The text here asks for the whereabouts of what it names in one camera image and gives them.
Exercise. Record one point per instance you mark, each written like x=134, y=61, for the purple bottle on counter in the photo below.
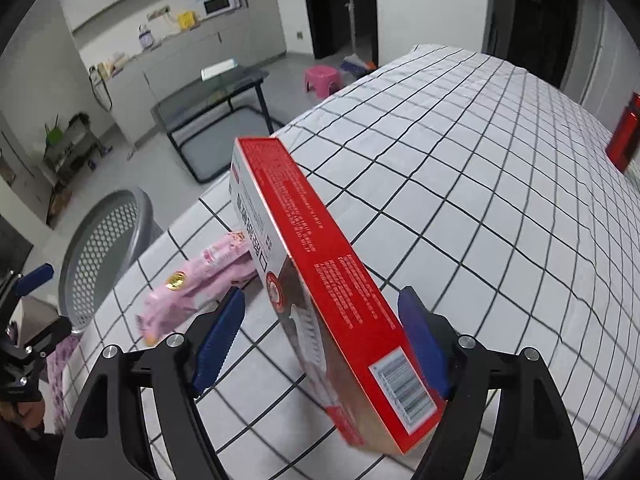
x=145, y=37

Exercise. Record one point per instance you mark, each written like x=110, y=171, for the black glass coffee table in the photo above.
x=194, y=119

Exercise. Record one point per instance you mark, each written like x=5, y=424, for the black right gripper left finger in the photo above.
x=106, y=435

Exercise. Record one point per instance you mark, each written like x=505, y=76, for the white book on table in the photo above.
x=217, y=69

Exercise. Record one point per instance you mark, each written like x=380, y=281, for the white checkered bed sheet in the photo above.
x=486, y=190

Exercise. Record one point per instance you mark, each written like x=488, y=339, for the shoe rack with items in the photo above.
x=69, y=150

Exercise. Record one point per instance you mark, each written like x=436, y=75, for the pink snack wrapper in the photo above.
x=209, y=276

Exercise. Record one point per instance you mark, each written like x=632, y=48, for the yellow box on counter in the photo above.
x=187, y=20

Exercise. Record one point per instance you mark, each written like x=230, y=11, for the purple fuzzy rug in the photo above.
x=56, y=363

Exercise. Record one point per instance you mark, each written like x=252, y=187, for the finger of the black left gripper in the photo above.
x=25, y=284

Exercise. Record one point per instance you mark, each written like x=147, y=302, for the grey cabinet counter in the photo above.
x=250, y=35

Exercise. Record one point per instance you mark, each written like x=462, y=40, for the red toothpaste box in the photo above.
x=348, y=340

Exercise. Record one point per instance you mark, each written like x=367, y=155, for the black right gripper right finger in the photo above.
x=532, y=438

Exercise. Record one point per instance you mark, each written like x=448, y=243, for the person's left hand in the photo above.
x=28, y=415

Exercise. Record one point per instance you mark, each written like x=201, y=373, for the white microwave oven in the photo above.
x=216, y=7

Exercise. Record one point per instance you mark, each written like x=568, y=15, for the red thermos bottle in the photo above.
x=625, y=139

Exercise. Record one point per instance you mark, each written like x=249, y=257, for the grey perforated laundry basket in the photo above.
x=112, y=236

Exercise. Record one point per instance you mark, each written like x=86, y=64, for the pink plastic stool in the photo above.
x=322, y=80

